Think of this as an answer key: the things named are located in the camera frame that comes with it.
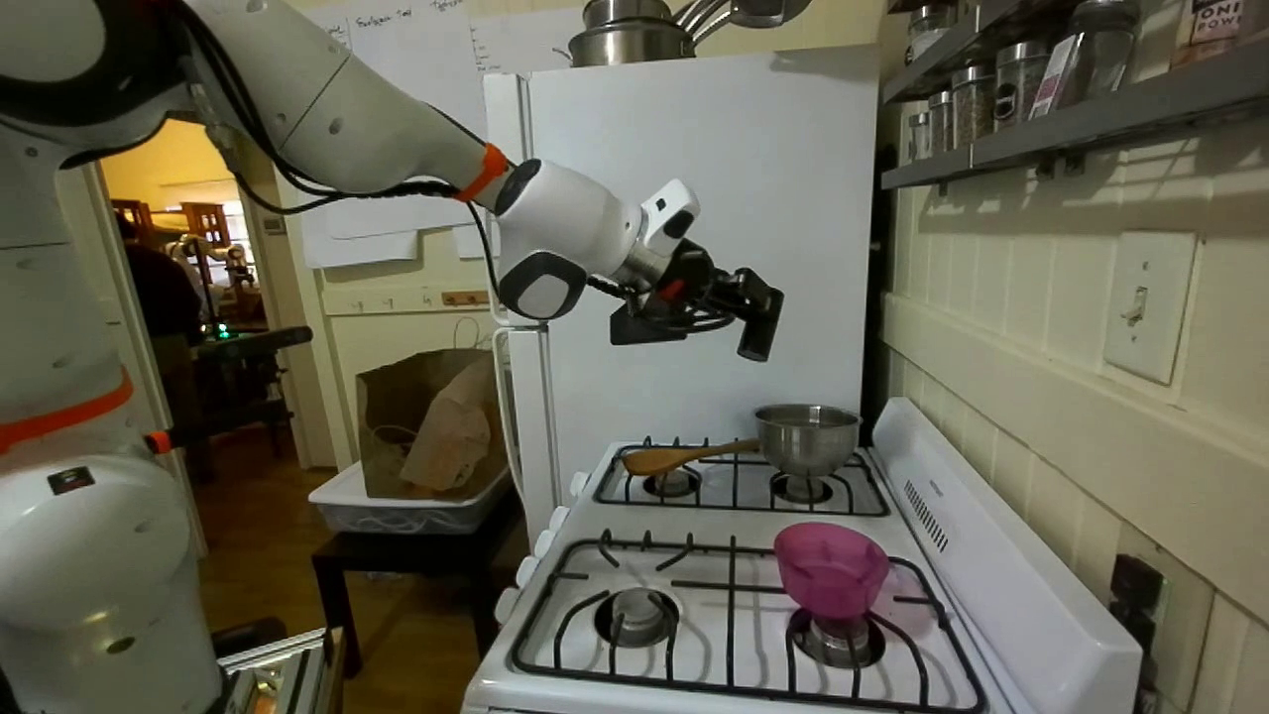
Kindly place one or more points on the left black stove grate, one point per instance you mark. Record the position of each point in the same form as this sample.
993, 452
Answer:
745, 482

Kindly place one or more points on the hanging steel pans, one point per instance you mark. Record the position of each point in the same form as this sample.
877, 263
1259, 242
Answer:
651, 30

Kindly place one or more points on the white gas stove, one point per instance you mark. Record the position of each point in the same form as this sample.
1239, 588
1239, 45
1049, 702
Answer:
1029, 628

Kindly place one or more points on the grey wall spice rack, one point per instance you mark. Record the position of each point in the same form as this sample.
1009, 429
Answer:
1135, 113

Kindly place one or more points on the white refrigerator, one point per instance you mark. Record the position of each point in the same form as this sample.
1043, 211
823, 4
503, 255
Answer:
762, 161

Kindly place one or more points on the pink plastic bowl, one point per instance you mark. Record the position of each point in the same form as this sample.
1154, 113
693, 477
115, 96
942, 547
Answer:
834, 573

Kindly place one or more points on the white light switch plate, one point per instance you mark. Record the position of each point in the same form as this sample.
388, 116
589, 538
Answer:
1146, 302

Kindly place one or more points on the wooden spoon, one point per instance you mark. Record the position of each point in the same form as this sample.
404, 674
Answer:
663, 460

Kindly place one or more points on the right black stove grate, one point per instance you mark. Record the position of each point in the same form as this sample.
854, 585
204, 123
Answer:
717, 620

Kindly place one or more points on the dark wooden side table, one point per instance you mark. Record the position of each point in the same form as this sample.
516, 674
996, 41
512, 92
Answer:
435, 558

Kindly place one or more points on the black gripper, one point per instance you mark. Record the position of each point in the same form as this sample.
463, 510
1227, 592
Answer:
684, 297

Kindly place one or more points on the steel pot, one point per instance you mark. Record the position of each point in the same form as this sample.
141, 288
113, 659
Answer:
805, 436

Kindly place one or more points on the black stove grate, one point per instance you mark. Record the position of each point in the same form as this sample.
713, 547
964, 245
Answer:
717, 620
745, 482

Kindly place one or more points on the black wall outlet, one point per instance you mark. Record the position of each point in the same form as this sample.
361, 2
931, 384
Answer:
1131, 597

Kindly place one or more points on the white plastic tray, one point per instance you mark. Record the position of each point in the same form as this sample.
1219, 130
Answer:
349, 510

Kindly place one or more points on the brown paper bag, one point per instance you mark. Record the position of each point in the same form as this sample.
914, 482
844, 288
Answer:
431, 424

